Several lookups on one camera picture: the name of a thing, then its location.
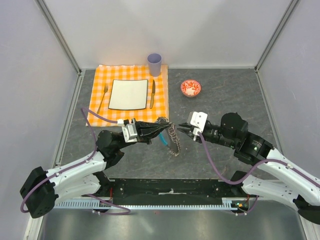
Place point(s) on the gold knife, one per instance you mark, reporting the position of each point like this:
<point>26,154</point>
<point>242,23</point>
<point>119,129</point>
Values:
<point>153,92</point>

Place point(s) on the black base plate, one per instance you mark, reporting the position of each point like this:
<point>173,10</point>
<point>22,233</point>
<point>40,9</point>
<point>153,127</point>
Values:
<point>127,187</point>

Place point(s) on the lilac plastic cup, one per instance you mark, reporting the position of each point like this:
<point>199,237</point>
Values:
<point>154,61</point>

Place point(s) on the slotted cable duct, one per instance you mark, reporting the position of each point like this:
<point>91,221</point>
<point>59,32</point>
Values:
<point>93,204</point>

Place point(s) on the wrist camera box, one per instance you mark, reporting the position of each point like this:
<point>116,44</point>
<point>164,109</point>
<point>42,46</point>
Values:
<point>130,133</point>
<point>197,118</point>

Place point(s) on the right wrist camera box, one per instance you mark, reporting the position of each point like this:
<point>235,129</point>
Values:
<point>197,118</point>

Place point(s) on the red patterned bowl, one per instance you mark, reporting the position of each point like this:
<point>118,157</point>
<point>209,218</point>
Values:
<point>190,88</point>

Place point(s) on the white square plate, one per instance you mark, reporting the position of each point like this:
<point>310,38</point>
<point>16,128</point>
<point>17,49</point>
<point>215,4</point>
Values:
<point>127,95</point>

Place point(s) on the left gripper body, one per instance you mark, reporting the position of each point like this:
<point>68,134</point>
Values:
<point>141,137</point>

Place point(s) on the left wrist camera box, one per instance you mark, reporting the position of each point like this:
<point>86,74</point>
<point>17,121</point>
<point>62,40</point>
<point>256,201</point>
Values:
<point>130,133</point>

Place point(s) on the gold fork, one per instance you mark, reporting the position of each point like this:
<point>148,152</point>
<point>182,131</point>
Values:
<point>105,90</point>

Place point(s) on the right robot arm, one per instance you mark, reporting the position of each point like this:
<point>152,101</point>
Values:
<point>272,175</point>

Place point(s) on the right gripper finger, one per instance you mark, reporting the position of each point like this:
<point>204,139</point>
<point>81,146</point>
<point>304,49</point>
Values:
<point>185,130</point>
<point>185,125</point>

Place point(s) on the orange checkered cloth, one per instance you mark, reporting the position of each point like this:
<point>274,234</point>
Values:
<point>106,74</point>

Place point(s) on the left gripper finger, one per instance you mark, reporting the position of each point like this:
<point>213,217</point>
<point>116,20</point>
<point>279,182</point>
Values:
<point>152,132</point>
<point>145,125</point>

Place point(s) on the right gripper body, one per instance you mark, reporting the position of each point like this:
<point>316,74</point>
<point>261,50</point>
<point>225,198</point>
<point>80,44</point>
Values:
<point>195,136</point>

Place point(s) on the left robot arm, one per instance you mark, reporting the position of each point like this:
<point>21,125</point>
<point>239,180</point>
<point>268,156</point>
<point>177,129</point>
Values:
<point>44,189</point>

